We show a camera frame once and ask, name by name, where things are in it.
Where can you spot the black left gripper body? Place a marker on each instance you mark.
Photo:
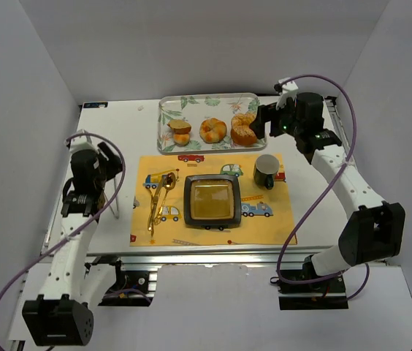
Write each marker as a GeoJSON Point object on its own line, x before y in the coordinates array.
{"type": "Point", "coordinates": [110, 161]}

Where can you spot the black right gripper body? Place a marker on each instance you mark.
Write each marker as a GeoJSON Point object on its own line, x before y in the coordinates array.
{"type": "Point", "coordinates": [271, 119]}

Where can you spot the silver metal tongs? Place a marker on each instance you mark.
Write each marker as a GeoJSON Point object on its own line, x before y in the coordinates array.
{"type": "Point", "coordinates": [110, 199]}

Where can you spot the sliced brown bread loaf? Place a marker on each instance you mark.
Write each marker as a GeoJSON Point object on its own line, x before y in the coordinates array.
{"type": "Point", "coordinates": [179, 126]}

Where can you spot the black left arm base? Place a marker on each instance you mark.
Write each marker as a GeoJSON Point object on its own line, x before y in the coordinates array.
{"type": "Point", "coordinates": [130, 286]}

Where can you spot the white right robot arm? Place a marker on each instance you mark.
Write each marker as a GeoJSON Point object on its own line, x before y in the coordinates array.
{"type": "Point", "coordinates": [374, 230]}

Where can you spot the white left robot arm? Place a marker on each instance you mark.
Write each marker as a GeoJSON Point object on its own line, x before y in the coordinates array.
{"type": "Point", "coordinates": [62, 313]}

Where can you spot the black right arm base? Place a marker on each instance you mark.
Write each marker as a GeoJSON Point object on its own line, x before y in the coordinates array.
{"type": "Point", "coordinates": [293, 295]}

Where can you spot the twisted orange bread bun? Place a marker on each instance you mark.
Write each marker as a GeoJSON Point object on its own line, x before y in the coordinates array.
{"type": "Point", "coordinates": [213, 130]}

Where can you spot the small round bread roll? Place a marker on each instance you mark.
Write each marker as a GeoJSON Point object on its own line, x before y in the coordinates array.
{"type": "Point", "coordinates": [181, 139]}

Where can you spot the dark green mug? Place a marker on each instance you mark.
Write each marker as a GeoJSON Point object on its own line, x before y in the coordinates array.
{"type": "Point", "coordinates": [265, 168]}

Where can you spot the gold knife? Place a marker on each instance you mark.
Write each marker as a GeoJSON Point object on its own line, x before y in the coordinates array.
{"type": "Point", "coordinates": [156, 204]}

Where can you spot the gold spoon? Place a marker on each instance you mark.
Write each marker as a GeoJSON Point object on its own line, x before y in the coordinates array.
{"type": "Point", "coordinates": [167, 184]}

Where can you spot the yellow car pattern placemat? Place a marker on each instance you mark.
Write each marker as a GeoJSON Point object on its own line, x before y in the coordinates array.
{"type": "Point", "coordinates": [267, 216]}

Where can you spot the floral white serving tray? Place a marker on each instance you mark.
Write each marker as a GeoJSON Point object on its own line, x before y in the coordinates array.
{"type": "Point", "coordinates": [195, 109]}

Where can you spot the gold fork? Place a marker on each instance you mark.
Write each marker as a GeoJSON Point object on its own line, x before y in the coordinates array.
{"type": "Point", "coordinates": [155, 208]}

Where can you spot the square black amber plate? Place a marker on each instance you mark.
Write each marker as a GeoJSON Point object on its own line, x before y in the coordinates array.
{"type": "Point", "coordinates": [212, 201]}

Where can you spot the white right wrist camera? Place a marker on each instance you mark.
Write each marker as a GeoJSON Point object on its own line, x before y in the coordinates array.
{"type": "Point", "coordinates": [286, 88]}

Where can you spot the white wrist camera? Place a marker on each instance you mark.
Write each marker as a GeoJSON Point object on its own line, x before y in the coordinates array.
{"type": "Point", "coordinates": [286, 88]}
{"type": "Point", "coordinates": [80, 142]}

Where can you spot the sesame ring bread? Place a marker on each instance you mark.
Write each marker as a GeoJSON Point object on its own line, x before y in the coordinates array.
{"type": "Point", "coordinates": [241, 133]}

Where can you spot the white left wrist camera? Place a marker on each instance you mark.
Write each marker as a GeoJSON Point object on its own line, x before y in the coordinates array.
{"type": "Point", "coordinates": [80, 142]}

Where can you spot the aluminium table frame rail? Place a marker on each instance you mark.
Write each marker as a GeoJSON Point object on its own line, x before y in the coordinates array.
{"type": "Point", "coordinates": [145, 258]}

